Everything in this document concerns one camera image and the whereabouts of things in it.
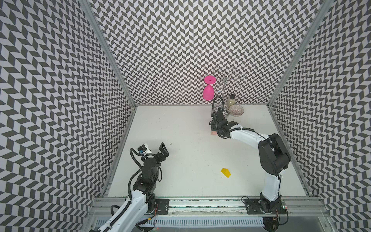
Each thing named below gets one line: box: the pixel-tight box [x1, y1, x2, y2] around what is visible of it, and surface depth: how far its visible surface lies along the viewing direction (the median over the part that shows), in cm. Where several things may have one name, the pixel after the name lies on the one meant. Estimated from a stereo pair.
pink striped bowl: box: [228, 104, 245, 117], surface depth 114 cm
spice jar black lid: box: [227, 94, 236, 108], surface depth 114 cm
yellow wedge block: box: [220, 167, 232, 179], surface depth 85 cm
